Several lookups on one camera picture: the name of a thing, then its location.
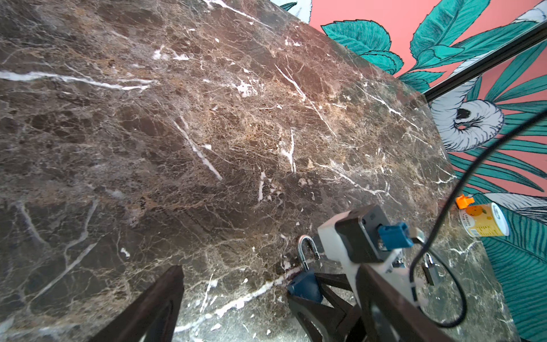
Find right black frame post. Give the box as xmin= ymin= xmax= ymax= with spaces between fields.
xmin=423 ymin=21 xmax=546 ymax=103

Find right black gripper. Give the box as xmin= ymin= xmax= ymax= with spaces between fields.
xmin=287 ymin=273 xmax=366 ymax=341

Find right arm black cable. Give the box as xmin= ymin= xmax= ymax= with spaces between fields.
xmin=407 ymin=108 xmax=547 ymax=329

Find small orange object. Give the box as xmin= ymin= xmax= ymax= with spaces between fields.
xmin=455 ymin=195 xmax=475 ymax=209

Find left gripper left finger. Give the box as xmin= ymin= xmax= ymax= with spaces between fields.
xmin=90 ymin=265 xmax=185 ymax=341

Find blue padlock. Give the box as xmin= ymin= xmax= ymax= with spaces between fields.
xmin=287 ymin=235 xmax=323 ymax=304

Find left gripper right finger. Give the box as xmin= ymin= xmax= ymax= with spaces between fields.
xmin=356 ymin=264 xmax=452 ymax=341

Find black padlock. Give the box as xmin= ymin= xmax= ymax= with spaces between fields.
xmin=422 ymin=253 xmax=440 ymax=286

